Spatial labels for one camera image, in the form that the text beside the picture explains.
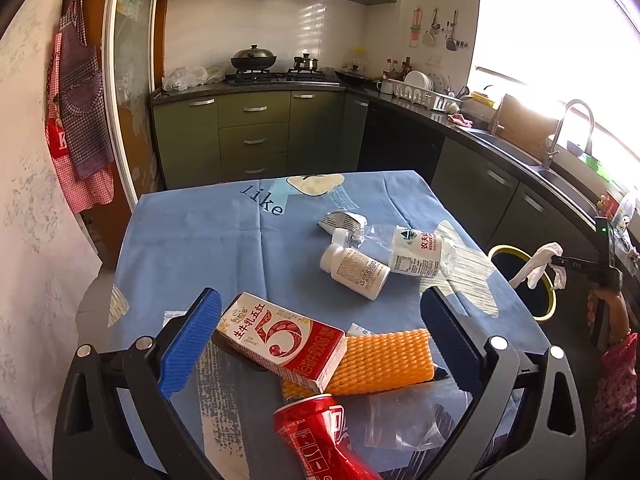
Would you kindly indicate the person's right hand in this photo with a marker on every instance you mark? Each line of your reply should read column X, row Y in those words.
column 619, row 315

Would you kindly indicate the steel kitchen sink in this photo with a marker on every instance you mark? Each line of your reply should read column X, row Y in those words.
column 550, row 172

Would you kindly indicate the sliding glass door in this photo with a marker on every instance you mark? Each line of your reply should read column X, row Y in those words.
column 132, row 110

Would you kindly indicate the white wall socket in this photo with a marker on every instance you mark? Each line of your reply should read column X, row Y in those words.
column 432, row 62

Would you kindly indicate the yellow-rimmed black trash bin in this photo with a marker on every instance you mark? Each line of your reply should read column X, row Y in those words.
column 520, row 300

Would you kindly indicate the white dish rack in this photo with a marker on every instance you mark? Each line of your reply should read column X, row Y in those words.
column 420, row 96

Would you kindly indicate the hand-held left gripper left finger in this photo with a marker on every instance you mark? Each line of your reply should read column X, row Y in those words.
column 192, row 345

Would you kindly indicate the yellow cloth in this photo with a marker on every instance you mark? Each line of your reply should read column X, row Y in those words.
column 482, row 98

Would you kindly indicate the small white wrapper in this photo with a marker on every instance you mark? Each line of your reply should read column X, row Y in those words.
column 359, row 330

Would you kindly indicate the black gas stove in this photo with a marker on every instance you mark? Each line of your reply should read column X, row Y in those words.
column 275, row 77

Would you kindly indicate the white tissue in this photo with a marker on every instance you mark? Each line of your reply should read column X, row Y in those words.
column 537, row 260

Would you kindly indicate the person's right forearm pink sleeve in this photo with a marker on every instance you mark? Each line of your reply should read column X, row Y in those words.
column 617, row 390

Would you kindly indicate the hanging white ladle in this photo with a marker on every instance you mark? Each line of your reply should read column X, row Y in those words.
column 431, row 32

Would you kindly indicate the clear water bottle white label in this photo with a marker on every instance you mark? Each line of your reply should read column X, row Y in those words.
column 415, row 250

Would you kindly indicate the green sponge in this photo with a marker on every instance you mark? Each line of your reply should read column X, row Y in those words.
column 592, row 161

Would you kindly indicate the pink cloth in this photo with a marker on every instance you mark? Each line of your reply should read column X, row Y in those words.
column 460, row 119

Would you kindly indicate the red checked apron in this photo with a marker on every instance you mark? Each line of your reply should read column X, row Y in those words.
column 57, row 145

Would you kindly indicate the crumpled white paper carton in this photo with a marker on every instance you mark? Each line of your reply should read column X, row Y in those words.
column 342, row 221

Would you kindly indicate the group of condiment bottles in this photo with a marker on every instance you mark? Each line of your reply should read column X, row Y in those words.
column 399, row 66

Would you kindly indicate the dark base cabinet run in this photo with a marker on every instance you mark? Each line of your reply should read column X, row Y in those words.
column 470, row 170

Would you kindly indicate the white plastic bag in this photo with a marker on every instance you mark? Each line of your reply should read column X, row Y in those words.
column 187, row 77

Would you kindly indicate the white mug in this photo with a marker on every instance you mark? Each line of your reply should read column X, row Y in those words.
column 385, row 86

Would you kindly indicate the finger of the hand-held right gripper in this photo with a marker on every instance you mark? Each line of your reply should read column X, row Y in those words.
column 575, row 262

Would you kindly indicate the large white pill bottle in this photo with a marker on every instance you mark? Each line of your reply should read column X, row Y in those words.
column 355, row 270

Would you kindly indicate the black wok with lid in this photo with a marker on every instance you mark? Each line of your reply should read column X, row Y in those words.
column 253, row 59

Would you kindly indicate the steel kitchen faucet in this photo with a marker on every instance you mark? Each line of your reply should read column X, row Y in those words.
column 557, row 130

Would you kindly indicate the orange foam fruit net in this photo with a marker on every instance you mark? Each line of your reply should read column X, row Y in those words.
column 385, row 365

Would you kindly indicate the red and white milk carton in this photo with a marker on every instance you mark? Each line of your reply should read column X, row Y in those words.
column 280, row 340

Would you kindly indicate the stack of white plates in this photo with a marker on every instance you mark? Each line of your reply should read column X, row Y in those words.
column 416, row 80

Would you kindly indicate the red box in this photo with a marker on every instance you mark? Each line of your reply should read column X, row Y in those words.
column 610, row 205

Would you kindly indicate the crushed red soda can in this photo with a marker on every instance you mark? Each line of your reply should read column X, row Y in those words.
column 320, row 440

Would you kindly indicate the hanging grey scoop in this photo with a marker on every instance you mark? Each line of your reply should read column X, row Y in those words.
column 451, row 40

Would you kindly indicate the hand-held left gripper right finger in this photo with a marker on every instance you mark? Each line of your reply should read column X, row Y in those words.
column 450, row 345

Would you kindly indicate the blue printed tablecloth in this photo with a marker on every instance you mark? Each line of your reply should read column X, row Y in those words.
column 225, row 240

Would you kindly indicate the black frying pan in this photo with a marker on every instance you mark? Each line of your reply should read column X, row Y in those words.
column 350, row 76

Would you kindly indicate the green base cabinet with drawers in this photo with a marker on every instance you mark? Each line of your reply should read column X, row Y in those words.
column 250, row 135

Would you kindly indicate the hanging green red utensil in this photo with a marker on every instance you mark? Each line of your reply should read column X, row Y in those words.
column 415, row 27

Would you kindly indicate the wooden cutting board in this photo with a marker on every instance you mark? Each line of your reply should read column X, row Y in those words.
column 525, row 125

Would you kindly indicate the purple checked apron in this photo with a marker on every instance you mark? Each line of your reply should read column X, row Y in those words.
column 82, row 85

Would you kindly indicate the clear plastic cup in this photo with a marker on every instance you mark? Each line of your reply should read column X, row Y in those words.
column 415, row 417

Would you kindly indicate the steel pot with lid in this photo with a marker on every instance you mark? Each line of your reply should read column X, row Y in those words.
column 307, row 62

